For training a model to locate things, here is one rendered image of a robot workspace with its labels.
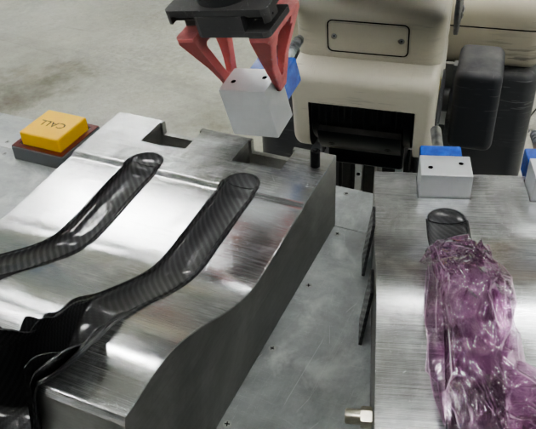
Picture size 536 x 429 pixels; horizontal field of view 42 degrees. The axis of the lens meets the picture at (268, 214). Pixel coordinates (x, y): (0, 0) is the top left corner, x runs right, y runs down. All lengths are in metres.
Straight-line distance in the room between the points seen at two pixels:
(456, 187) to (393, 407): 0.28
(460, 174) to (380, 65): 0.41
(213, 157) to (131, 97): 2.08
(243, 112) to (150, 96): 2.11
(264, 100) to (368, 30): 0.44
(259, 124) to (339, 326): 0.20
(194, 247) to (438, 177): 0.25
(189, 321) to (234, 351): 0.08
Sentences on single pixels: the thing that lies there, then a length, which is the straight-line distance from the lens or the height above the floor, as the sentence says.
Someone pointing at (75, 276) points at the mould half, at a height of 0.91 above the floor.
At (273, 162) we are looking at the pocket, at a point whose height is 0.87.
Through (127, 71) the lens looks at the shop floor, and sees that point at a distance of 3.00.
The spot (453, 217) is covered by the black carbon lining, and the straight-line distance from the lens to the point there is 0.71.
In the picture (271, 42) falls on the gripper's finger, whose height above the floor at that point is 1.03.
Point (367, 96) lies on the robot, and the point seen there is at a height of 0.77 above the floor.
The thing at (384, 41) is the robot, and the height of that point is 0.84.
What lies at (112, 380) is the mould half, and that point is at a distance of 0.46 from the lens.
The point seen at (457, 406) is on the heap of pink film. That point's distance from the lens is 0.50.
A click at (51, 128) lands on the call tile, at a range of 0.93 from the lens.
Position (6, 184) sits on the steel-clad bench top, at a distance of 0.91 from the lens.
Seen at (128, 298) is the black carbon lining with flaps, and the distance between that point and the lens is 0.55.
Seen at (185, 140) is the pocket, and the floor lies 0.87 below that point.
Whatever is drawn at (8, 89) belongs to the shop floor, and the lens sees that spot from 3.03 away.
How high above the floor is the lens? 1.28
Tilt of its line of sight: 38 degrees down
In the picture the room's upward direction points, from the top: 3 degrees counter-clockwise
